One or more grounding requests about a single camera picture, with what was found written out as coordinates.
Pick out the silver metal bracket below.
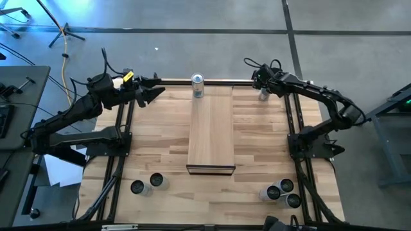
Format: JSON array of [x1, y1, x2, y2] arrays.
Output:
[[101, 224, 139, 231]]

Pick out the black clamp tool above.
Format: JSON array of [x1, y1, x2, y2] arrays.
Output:
[[0, 76, 37, 97]]

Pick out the grey metal cart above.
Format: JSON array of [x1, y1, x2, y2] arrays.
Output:
[[365, 82, 411, 189]]

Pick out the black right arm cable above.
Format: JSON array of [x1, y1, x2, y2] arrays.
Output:
[[243, 56, 283, 71]]

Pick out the blue silver beverage can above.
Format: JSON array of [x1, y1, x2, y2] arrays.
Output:
[[258, 87, 271, 102], [191, 72, 206, 99]]

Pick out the wooden shelf black metal frame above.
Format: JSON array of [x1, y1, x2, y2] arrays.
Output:
[[186, 83, 237, 176]]

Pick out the black device with cable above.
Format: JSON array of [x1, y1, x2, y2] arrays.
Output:
[[263, 215, 319, 231]]

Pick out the black diagonal beam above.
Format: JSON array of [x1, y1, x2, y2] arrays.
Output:
[[44, 146, 88, 168]]

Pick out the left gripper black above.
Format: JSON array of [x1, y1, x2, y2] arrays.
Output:
[[121, 76, 166, 108]]

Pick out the white paper sheets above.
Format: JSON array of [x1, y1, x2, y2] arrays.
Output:
[[43, 144, 87, 189]]

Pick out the yellow floor cable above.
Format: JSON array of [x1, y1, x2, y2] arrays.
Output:
[[60, 27, 73, 107]]

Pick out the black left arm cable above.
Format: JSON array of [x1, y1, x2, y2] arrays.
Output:
[[69, 47, 126, 97]]

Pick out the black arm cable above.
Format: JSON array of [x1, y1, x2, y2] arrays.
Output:
[[69, 47, 126, 97], [243, 56, 283, 71]]

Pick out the black tripod stand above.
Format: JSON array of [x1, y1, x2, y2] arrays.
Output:
[[35, 0, 87, 49]]

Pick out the grey stand legs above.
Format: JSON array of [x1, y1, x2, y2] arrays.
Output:
[[0, 6, 31, 40]]

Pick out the grey desk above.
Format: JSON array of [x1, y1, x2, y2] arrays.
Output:
[[0, 65, 51, 151], [0, 147, 37, 227]]

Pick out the black keyboard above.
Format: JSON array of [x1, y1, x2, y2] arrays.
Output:
[[0, 104, 14, 139]]

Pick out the large clear bottle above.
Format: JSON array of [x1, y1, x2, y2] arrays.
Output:
[[149, 172, 170, 191]]

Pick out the black aluminium table rail frame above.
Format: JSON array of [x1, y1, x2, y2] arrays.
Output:
[[72, 78, 346, 231]]

